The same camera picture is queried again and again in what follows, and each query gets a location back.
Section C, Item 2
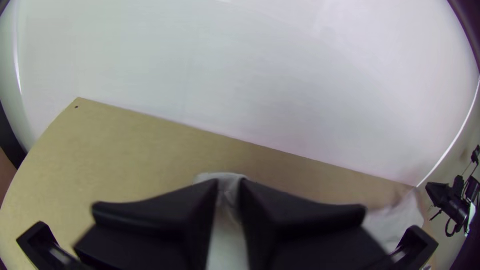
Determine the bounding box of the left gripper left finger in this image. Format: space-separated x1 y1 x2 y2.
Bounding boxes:
73 178 220 270

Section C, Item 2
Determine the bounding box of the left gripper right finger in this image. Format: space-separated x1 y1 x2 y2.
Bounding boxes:
238 178 391 270

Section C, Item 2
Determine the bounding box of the grey t-shirt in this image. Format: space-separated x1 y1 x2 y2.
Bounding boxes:
193 172 427 270

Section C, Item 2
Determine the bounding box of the black bag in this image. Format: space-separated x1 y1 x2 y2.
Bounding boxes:
425 175 480 238

